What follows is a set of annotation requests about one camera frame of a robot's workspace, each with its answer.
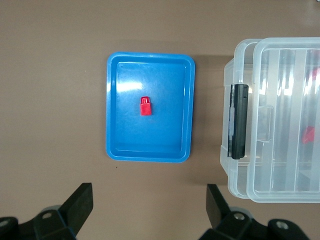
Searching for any blue plastic tray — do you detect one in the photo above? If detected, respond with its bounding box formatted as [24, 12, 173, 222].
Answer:
[105, 51, 197, 164]

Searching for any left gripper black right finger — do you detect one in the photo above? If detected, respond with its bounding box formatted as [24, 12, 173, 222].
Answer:
[199, 183, 253, 240]

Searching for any black box latch handle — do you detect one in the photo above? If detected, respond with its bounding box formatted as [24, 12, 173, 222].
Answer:
[226, 83, 250, 160]

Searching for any clear plastic box lid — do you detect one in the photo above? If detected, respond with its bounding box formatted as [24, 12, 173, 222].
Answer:
[246, 37, 320, 204]

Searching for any brown table cover sheet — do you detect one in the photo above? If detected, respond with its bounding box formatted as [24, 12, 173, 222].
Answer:
[0, 0, 320, 240]

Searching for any clear plastic storage box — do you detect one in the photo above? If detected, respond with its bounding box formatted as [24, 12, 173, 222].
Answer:
[219, 38, 320, 201]

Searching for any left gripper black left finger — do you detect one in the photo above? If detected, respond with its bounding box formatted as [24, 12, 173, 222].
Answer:
[32, 182, 94, 240]

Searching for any red block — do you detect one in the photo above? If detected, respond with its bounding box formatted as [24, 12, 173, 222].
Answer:
[139, 95, 153, 117]
[301, 126, 316, 144]
[309, 66, 320, 82]

